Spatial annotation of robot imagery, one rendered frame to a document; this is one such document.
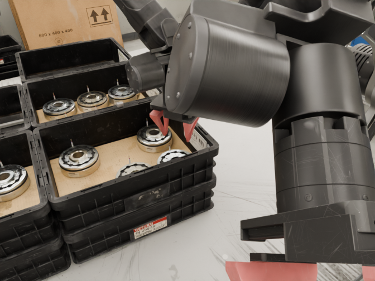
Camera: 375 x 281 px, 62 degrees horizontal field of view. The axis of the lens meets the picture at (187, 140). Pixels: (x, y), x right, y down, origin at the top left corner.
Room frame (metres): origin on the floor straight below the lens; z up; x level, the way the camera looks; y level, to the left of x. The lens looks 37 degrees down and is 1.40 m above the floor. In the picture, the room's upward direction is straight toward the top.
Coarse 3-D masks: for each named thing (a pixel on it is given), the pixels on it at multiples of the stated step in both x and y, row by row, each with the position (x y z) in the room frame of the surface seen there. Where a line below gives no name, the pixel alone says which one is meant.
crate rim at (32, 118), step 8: (120, 64) 1.09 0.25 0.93; (80, 72) 1.02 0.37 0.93; (88, 72) 1.03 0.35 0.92; (32, 80) 0.96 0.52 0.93; (40, 80) 0.96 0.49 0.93; (48, 80) 0.97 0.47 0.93; (24, 88) 0.90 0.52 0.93; (160, 88) 0.90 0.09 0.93; (152, 96) 0.85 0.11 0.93; (32, 112) 0.76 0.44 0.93; (88, 112) 0.76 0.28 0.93; (96, 112) 0.76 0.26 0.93; (32, 120) 0.71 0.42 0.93; (56, 120) 0.71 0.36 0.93; (32, 128) 0.69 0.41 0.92
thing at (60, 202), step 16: (112, 112) 0.76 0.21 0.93; (48, 128) 0.68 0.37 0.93; (176, 160) 0.55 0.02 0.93; (192, 160) 0.56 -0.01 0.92; (48, 176) 0.51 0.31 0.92; (128, 176) 0.50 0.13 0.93; (144, 176) 0.51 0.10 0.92; (48, 192) 0.45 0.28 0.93; (80, 192) 0.45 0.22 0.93; (96, 192) 0.46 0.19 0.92; (112, 192) 0.47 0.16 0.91; (64, 208) 0.42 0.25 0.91
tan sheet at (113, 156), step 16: (112, 144) 0.74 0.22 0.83; (128, 144) 0.74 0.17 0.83; (176, 144) 0.74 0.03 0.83; (112, 160) 0.67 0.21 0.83; (128, 160) 0.67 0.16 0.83; (144, 160) 0.67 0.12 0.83; (64, 176) 0.60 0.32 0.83; (96, 176) 0.60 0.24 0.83; (112, 176) 0.60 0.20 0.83; (64, 192) 0.54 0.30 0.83
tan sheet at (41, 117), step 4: (140, 96) 1.03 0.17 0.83; (144, 96) 1.03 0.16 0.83; (108, 100) 1.00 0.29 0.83; (76, 104) 0.97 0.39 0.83; (108, 104) 0.97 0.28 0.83; (112, 104) 0.97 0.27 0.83; (76, 108) 0.95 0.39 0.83; (40, 112) 0.92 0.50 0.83; (76, 112) 0.92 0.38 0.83; (80, 112) 0.92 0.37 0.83; (40, 116) 0.89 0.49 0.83; (44, 116) 0.89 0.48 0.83; (40, 120) 0.87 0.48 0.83; (44, 120) 0.87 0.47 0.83; (48, 120) 0.87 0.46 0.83
